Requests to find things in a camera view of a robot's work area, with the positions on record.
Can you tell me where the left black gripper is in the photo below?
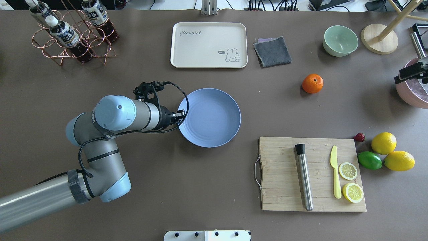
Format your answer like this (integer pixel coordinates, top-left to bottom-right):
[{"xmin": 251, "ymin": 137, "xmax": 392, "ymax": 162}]
[{"xmin": 133, "ymin": 82, "xmax": 186, "ymax": 131}]

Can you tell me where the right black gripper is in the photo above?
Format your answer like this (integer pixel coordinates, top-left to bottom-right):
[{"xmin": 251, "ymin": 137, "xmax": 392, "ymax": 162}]
[{"xmin": 394, "ymin": 62, "xmax": 428, "ymax": 84}]

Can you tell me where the blue plate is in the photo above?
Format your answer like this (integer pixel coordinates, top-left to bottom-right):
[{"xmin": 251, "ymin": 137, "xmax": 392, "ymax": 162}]
[{"xmin": 179, "ymin": 88, "xmax": 241, "ymax": 148}]

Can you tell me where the orange fruit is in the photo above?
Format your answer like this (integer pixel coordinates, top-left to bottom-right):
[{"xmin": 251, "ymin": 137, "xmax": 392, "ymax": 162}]
[{"xmin": 301, "ymin": 74, "xmax": 324, "ymax": 94}]

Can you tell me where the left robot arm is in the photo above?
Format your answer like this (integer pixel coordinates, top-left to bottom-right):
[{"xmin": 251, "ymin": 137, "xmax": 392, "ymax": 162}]
[{"xmin": 0, "ymin": 81, "xmax": 189, "ymax": 233}]

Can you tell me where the pink ice bowl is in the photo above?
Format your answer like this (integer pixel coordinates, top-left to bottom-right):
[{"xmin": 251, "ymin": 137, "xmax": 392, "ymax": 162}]
[{"xmin": 395, "ymin": 78, "xmax": 428, "ymax": 109}]

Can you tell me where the wooden glass stand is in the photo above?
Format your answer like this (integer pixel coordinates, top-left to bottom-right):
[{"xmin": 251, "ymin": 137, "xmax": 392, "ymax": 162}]
[{"xmin": 361, "ymin": 0, "xmax": 428, "ymax": 55}]

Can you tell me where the yellow lemon near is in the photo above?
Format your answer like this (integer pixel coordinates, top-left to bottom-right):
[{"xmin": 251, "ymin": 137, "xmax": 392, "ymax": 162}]
[{"xmin": 371, "ymin": 132, "xmax": 397, "ymax": 155}]

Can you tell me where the yellow lemon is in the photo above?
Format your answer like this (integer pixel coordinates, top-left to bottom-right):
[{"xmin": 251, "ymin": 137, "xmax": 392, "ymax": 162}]
[
  {"xmin": 384, "ymin": 151, "xmax": 415, "ymax": 171},
  {"xmin": 371, "ymin": 132, "xmax": 397, "ymax": 155}
]

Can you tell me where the red strawberry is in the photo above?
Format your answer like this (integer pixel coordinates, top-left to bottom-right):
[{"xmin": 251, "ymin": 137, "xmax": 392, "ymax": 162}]
[{"xmin": 353, "ymin": 133, "xmax": 365, "ymax": 142}]

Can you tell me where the green bowl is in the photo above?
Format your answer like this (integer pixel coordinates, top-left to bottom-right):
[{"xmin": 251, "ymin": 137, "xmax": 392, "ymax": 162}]
[{"xmin": 323, "ymin": 25, "xmax": 359, "ymax": 57}]

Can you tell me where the cream rabbit tray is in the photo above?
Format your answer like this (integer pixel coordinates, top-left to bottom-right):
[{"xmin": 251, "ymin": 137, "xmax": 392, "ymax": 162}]
[{"xmin": 170, "ymin": 22, "xmax": 248, "ymax": 69}]

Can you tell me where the yellow lemon far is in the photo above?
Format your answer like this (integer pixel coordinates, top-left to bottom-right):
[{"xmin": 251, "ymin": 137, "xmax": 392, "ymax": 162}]
[{"xmin": 384, "ymin": 151, "xmax": 415, "ymax": 171}]

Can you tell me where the green lime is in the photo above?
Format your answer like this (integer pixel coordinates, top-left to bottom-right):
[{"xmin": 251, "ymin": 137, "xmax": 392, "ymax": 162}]
[{"xmin": 357, "ymin": 151, "xmax": 382, "ymax": 170}]

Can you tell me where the yellow plastic knife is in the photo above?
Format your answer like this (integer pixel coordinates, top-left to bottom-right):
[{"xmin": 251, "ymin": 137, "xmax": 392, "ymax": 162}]
[{"xmin": 330, "ymin": 145, "xmax": 342, "ymax": 199}]

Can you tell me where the lemon slice lower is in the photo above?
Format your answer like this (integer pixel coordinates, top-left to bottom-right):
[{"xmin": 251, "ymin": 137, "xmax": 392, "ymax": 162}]
[{"xmin": 338, "ymin": 162, "xmax": 358, "ymax": 180}]

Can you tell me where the grey folded cloth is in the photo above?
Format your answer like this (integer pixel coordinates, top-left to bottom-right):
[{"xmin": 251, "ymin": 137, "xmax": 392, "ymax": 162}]
[{"xmin": 253, "ymin": 36, "xmax": 292, "ymax": 68}]

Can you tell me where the steel muddler black tip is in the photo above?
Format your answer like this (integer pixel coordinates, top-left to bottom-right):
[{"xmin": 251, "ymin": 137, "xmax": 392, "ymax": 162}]
[{"xmin": 295, "ymin": 144, "xmax": 314, "ymax": 212}]

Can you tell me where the lemon half upper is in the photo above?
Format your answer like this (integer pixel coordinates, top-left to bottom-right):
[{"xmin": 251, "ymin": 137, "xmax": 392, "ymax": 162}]
[{"xmin": 342, "ymin": 183, "xmax": 364, "ymax": 203}]

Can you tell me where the bamboo cutting board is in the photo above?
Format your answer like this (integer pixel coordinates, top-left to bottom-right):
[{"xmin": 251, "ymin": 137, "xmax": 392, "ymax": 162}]
[{"xmin": 259, "ymin": 136, "xmax": 367, "ymax": 213}]

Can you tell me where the tea bottle upper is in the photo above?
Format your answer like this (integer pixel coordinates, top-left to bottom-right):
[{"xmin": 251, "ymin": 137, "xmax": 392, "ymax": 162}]
[{"xmin": 81, "ymin": 0, "xmax": 119, "ymax": 43}]

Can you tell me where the tea bottle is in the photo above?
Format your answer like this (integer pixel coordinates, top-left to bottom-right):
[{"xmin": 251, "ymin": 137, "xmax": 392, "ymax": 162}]
[
  {"xmin": 81, "ymin": 0, "xmax": 119, "ymax": 43},
  {"xmin": 45, "ymin": 16, "xmax": 92, "ymax": 63},
  {"xmin": 26, "ymin": 0, "xmax": 58, "ymax": 25}
]

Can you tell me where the tea bottle lower left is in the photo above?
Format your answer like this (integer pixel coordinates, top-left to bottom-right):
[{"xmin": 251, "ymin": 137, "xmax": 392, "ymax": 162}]
[{"xmin": 45, "ymin": 16, "xmax": 92, "ymax": 63}]

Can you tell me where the tea bottle lower right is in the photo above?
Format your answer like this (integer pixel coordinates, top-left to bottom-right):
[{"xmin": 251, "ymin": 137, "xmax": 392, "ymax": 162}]
[{"xmin": 26, "ymin": 0, "xmax": 58, "ymax": 25}]

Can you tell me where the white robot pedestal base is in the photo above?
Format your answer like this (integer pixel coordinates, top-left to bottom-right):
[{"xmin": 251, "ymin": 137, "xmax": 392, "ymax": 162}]
[{"xmin": 163, "ymin": 230, "xmax": 252, "ymax": 241}]

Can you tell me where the copper wire bottle rack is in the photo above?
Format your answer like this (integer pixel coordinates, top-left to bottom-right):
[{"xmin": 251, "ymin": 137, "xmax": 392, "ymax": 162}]
[{"xmin": 26, "ymin": 0, "xmax": 119, "ymax": 66}]

